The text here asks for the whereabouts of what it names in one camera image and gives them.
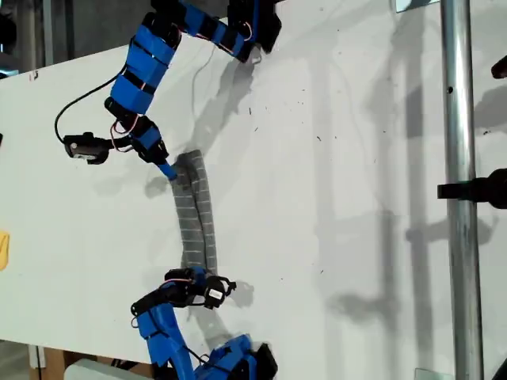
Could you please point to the white box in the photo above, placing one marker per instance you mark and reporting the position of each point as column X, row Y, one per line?
column 91, row 372

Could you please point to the steel post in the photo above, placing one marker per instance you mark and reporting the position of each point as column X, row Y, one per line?
column 459, row 118

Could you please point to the brown cardboard box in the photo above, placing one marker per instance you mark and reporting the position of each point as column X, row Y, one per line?
column 53, row 366

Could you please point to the black object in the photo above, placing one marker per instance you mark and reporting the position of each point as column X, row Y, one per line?
column 502, row 374

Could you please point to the yellow object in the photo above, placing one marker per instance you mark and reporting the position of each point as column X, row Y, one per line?
column 4, row 251

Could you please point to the white plastic clamp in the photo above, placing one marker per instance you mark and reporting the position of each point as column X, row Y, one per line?
column 256, row 58

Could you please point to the black camera box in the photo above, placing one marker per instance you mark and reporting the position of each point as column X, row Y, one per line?
column 214, row 299
column 83, row 148

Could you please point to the grey striped towel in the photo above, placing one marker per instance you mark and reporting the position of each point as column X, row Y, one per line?
column 188, row 225

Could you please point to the black post clamp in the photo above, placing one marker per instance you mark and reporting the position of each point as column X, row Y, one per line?
column 491, row 188

